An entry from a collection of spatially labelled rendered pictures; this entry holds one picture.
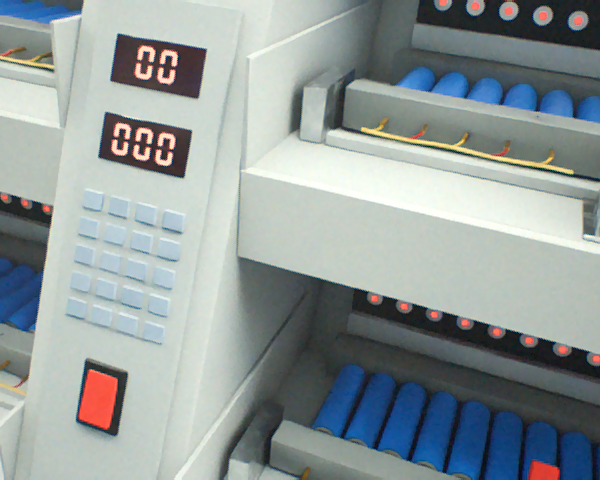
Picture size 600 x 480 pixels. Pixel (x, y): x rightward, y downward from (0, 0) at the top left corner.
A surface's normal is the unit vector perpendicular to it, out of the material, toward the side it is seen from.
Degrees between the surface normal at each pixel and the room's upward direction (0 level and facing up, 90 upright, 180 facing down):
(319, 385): 21
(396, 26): 90
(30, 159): 111
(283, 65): 90
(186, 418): 90
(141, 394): 90
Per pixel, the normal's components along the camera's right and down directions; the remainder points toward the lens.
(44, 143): -0.36, 0.43
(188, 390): -0.30, 0.09
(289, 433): 0.08, -0.87
